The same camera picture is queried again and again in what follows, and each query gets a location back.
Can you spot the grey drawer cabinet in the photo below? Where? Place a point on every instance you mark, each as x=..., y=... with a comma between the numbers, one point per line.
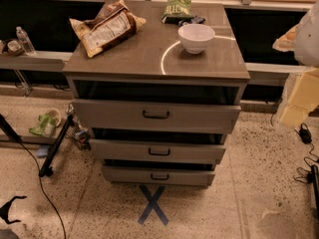
x=153, y=66

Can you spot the blue tape X mark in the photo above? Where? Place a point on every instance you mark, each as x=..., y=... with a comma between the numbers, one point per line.
x=152, y=205

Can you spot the small dark blue packet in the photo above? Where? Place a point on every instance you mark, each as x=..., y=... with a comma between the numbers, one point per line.
x=193, y=20

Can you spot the black tripod leg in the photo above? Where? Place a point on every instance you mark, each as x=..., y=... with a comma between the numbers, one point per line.
x=46, y=169

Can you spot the green chip bag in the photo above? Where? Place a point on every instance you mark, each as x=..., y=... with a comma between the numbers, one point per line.
x=176, y=10

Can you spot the white ceramic bowl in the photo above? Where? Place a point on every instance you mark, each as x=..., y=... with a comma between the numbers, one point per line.
x=195, y=38

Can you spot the black power adapter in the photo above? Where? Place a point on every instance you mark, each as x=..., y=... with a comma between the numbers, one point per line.
x=305, y=134

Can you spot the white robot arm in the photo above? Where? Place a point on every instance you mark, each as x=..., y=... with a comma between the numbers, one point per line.
x=303, y=41

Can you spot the grey drawer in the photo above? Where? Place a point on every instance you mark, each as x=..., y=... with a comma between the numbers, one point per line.
x=157, y=151
x=156, y=116
x=158, y=176

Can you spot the top grey drawer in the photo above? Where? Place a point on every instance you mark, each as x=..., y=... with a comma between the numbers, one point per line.
x=156, y=116

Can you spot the clear plastic water bottle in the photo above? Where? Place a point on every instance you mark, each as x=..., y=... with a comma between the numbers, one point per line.
x=25, y=41

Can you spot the brown chip bag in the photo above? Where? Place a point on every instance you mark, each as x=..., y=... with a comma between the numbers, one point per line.
x=114, y=24

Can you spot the middle grey drawer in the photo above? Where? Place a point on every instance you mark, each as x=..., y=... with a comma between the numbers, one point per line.
x=157, y=151

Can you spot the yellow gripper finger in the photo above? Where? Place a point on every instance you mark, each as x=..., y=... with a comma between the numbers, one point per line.
x=286, y=43
x=303, y=99

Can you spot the green white cloth bundle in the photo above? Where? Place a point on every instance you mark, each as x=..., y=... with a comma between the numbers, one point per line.
x=48, y=122

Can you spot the bottom grey drawer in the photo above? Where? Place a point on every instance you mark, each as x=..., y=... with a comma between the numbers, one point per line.
x=158, y=176

